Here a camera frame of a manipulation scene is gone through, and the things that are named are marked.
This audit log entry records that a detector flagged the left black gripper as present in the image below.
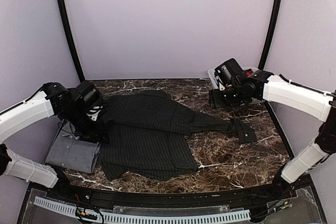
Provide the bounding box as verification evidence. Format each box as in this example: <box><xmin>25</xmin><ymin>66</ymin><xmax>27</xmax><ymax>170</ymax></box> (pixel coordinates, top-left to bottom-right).
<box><xmin>61</xmin><ymin>103</ymin><xmax>109</xmax><ymax>144</ymax></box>

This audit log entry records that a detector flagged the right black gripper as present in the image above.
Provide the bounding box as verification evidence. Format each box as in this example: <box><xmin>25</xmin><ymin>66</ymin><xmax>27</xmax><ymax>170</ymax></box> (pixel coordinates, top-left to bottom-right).
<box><xmin>209</xmin><ymin>83</ymin><xmax>244</xmax><ymax>109</ymax></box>

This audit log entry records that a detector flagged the black pinstriped long sleeve shirt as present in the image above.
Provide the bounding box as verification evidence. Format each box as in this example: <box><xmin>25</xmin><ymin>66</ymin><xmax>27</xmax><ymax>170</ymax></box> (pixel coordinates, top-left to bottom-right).
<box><xmin>99</xmin><ymin>90</ymin><xmax>257</xmax><ymax>180</ymax></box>

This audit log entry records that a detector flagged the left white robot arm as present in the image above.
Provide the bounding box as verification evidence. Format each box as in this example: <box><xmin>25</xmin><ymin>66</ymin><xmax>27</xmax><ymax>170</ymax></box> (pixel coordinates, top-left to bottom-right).
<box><xmin>1</xmin><ymin>81</ymin><xmax>108</xmax><ymax>201</ymax></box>

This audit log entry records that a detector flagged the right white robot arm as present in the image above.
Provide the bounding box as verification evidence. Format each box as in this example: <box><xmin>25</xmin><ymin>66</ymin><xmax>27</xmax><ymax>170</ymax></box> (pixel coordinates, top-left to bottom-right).
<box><xmin>266</xmin><ymin>66</ymin><xmax>335</xmax><ymax>204</ymax></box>

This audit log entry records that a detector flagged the white plastic laundry basket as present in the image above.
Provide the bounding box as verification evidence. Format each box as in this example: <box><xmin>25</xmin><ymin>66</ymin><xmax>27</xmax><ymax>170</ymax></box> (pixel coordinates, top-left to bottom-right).
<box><xmin>207</xmin><ymin>65</ymin><xmax>266</xmax><ymax>104</ymax></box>

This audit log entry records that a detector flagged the folded grey shirt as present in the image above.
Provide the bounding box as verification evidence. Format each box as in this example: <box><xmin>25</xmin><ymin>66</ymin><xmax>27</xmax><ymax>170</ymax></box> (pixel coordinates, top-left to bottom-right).
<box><xmin>46</xmin><ymin>123</ymin><xmax>100</xmax><ymax>174</ymax></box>

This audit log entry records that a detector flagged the red black plaid shirt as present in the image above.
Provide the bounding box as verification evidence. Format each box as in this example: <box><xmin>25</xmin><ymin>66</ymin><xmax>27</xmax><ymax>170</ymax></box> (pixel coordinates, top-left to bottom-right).
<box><xmin>244</xmin><ymin>69</ymin><xmax>253</xmax><ymax>77</ymax></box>

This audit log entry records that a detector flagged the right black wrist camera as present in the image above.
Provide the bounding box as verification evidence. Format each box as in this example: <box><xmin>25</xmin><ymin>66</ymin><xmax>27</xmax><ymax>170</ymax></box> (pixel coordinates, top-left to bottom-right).
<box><xmin>215</xmin><ymin>58</ymin><xmax>243</xmax><ymax>88</ymax></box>

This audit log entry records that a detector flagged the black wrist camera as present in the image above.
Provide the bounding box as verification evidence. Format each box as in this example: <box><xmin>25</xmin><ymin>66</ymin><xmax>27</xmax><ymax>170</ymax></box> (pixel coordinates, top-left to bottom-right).
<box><xmin>75</xmin><ymin>81</ymin><xmax>101</xmax><ymax>108</ymax></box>
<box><xmin>215</xmin><ymin>58</ymin><xmax>243</xmax><ymax>88</ymax></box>

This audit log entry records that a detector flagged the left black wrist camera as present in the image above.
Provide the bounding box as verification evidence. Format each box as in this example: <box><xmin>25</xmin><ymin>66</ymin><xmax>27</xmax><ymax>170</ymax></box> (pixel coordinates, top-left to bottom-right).
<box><xmin>75</xmin><ymin>81</ymin><xmax>101</xmax><ymax>108</ymax></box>

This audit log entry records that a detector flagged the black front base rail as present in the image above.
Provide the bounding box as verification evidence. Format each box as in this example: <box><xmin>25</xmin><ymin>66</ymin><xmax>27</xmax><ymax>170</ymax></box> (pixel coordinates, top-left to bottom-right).
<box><xmin>26</xmin><ymin>175</ymin><xmax>311</xmax><ymax>209</ymax></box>

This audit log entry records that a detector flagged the white slotted cable duct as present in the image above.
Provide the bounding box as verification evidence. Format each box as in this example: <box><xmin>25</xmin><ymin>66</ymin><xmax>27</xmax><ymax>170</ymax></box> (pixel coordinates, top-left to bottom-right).
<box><xmin>34</xmin><ymin>196</ymin><xmax>251</xmax><ymax>224</ymax></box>

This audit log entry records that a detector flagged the left black frame post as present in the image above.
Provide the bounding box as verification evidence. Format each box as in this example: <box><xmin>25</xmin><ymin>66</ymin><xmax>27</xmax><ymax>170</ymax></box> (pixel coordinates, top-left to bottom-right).
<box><xmin>57</xmin><ymin>0</ymin><xmax>85</xmax><ymax>82</ymax></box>

